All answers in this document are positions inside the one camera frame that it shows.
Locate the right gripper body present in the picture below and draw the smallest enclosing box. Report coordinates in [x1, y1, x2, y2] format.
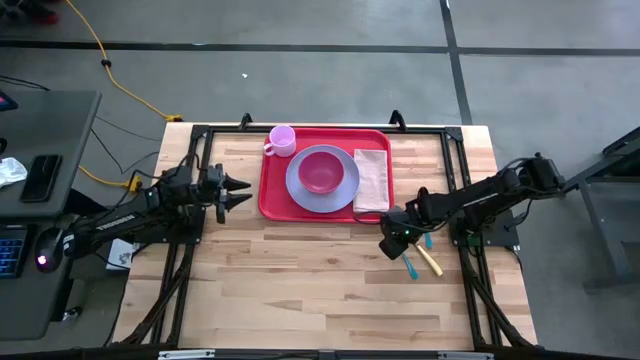
[377, 209, 426, 262]

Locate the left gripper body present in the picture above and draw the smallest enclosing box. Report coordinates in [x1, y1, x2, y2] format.
[198, 163, 232, 225]

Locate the teal-handled fork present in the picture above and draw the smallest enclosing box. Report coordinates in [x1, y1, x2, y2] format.
[401, 252, 420, 281]

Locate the yellow-handled table knife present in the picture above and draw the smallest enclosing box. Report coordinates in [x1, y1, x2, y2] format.
[413, 242, 445, 278]

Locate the pink plastic mug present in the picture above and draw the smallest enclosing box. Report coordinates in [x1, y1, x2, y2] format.
[262, 124, 298, 159]

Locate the beige cloth napkin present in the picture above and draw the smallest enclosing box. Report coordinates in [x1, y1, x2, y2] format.
[352, 147, 392, 214]

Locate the lilac plastic plate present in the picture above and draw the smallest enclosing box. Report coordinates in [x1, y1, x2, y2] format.
[284, 144, 362, 215]

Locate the magenta plastic bowl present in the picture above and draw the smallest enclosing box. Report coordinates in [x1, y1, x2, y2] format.
[297, 150, 347, 196]

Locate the red plastic tray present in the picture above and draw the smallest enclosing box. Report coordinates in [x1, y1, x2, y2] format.
[257, 126, 396, 225]

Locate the white printed box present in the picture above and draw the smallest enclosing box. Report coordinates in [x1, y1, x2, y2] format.
[105, 237, 139, 271]

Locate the black smartphone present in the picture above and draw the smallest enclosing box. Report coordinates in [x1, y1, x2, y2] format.
[18, 153, 64, 204]

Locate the grey computer desk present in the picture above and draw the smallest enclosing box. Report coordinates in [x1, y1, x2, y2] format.
[0, 89, 102, 342]

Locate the black computer mouse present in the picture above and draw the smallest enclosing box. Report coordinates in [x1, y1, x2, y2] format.
[32, 226, 67, 275]

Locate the crumpled white tissue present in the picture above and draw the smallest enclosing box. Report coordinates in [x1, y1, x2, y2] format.
[0, 156, 29, 189]

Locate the black metal floor stand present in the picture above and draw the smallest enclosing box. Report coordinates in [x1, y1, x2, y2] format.
[552, 124, 640, 291]

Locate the backlit black keyboard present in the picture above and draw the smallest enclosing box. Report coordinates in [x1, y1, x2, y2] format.
[0, 224, 30, 280]

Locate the long yellow extension cable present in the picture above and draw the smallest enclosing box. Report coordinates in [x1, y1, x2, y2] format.
[63, 0, 184, 124]

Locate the short yellow power cable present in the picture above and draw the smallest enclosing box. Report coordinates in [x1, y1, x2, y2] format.
[77, 164, 145, 195]

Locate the black metal table frame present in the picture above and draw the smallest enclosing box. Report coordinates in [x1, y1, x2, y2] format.
[112, 122, 539, 360]

